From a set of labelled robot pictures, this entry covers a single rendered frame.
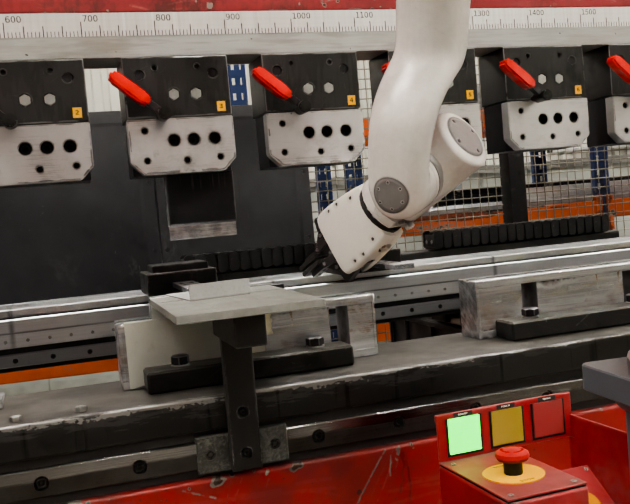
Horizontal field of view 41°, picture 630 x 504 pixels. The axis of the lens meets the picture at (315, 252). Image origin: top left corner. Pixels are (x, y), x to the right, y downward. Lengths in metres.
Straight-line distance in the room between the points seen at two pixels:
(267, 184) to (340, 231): 0.64
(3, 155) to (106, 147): 0.58
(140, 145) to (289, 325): 0.34
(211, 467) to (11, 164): 0.48
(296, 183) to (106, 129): 0.41
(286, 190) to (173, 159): 0.64
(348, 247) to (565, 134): 0.46
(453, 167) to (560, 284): 0.46
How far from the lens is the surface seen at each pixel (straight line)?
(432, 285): 1.63
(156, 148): 1.20
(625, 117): 1.51
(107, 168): 1.74
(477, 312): 1.37
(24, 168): 1.19
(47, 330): 1.47
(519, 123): 1.40
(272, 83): 1.21
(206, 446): 1.13
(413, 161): 0.99
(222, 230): 1.25
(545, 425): 1.15
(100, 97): 5.37
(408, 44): 1.03
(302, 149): 1.24
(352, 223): 1.15
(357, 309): 1.29
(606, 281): 1.51
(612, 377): 0.51
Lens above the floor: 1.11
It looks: 3 degrees down
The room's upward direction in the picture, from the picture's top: 5 degrees counter-clockwise
